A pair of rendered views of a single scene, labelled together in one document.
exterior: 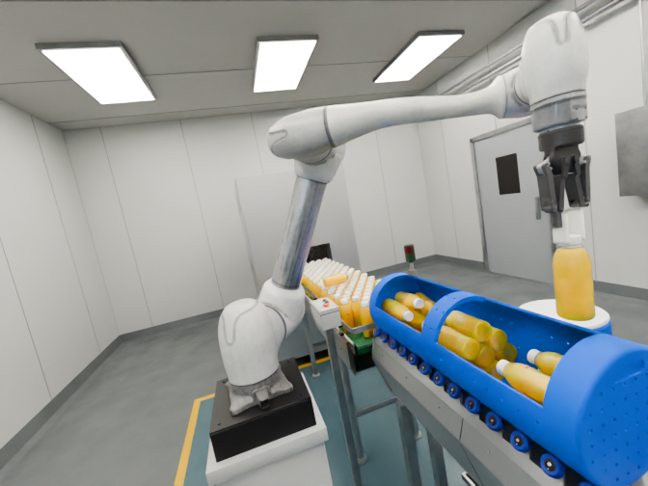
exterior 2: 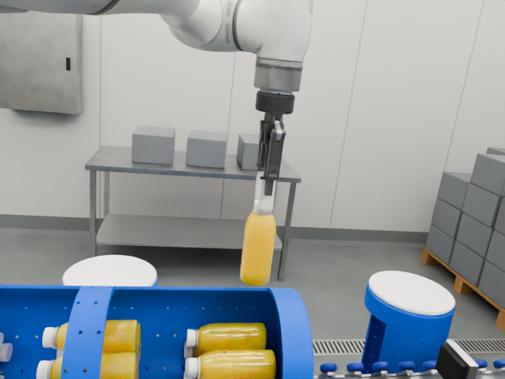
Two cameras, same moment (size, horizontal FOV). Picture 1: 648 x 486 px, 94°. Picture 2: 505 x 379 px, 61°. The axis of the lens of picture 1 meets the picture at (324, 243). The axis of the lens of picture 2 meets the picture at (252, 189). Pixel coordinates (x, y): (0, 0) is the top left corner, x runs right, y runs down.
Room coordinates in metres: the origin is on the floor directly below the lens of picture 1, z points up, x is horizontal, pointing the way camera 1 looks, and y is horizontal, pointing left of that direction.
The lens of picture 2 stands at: (0.59, 0.34, 1.71)
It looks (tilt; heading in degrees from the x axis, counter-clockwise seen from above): 16 degrees down; 274
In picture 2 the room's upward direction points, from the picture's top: 6 degrees clockwise
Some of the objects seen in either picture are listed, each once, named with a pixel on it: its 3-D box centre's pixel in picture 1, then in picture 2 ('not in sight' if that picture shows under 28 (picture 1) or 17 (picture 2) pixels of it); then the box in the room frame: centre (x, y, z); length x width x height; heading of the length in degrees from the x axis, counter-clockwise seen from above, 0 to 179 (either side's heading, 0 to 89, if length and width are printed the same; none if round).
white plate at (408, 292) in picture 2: not in sight; (410, 291); (0.12, -1.03, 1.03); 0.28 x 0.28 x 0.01
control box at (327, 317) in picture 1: (325, 312); not in sight; (1.51, 0.06, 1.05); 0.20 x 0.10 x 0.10; 15
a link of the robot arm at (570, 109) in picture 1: (557, 115); (277, 77); (0.63, -0.52, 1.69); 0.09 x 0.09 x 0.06
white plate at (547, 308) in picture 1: (559, 313); (110, 275); (1.09, -0.84, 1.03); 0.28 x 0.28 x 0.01
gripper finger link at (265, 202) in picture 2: (560, 228); (267, 194); (0.62, -0.50, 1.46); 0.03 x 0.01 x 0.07; 15
